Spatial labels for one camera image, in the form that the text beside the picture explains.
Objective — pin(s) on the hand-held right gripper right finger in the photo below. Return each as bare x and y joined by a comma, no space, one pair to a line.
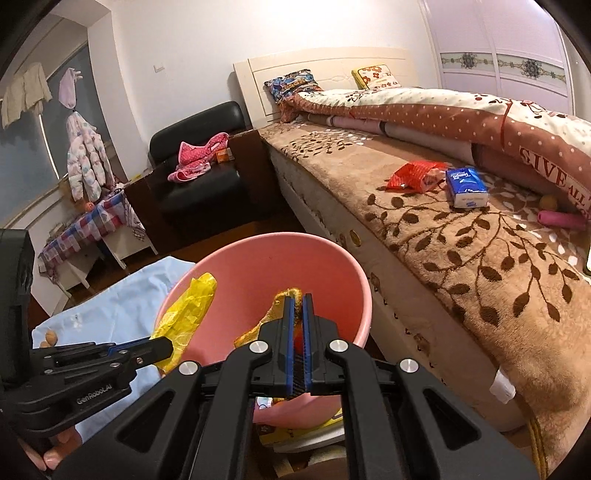
308,350

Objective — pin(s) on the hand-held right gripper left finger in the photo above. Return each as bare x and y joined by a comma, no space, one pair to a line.
289,350

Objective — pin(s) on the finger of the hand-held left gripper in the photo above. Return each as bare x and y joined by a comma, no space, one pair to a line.
92,392
64,357

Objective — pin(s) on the orange-yellow snack wrapper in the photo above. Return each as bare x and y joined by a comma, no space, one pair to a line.
261,325

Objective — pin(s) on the pink plastic bucket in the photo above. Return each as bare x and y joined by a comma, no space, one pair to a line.
286,263

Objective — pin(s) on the yellow plastic bag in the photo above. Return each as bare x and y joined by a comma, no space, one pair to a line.
189,314

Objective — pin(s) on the person's left hand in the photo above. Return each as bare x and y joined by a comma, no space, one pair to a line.
57,450

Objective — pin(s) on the light blue cloth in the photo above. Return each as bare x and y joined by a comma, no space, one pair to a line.
120,304

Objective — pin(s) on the plaid tablecloth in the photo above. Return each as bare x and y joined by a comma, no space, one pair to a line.
78,230

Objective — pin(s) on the orange round toy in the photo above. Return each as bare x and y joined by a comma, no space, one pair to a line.
88,206

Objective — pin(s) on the white small table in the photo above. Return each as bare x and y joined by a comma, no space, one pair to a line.
124,237

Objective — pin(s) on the window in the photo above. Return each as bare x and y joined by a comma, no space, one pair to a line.
27,161

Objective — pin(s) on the checkered hanging towel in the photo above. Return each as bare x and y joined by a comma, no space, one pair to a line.
135,221

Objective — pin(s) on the dark wooden cabinet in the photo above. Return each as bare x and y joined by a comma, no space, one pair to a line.
143,207

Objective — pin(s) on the pastel puffy jacket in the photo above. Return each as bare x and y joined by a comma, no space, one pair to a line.
87,157

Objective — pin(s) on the black leather armchair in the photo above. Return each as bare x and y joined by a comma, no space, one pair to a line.
203,203

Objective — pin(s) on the dark wooden nightstand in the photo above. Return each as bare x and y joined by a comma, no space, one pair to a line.
258,175

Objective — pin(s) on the brown leaf print blanket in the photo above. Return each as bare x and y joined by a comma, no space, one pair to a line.
461,258

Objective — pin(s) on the red snack bag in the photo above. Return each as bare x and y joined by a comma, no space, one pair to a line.
411,177

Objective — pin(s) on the small orange box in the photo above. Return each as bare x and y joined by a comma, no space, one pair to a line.
223,156

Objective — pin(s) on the beige hanging garment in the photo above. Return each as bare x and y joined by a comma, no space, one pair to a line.
25,94

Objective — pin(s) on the pink dotted garment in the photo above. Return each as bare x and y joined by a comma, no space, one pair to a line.
196,157

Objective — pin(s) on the pale pink hat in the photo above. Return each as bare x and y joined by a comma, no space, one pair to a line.
69,90

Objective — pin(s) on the blue tissue pack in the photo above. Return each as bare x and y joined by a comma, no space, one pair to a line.
466,187

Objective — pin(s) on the blue patterned pillow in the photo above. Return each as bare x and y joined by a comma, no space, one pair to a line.
291,85

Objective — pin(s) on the polka dot quilt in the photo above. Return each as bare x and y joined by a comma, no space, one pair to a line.
438,115

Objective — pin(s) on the yellow floral pillow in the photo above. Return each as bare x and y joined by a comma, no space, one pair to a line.
376,77

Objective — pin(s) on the yellow ball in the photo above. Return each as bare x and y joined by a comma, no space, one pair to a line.
548,202

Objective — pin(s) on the pink roll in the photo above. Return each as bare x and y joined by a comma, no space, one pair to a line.
561,219

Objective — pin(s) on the white wardrobe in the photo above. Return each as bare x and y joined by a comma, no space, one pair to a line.
498,46

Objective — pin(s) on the white bed frame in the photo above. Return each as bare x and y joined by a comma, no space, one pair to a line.
392,295

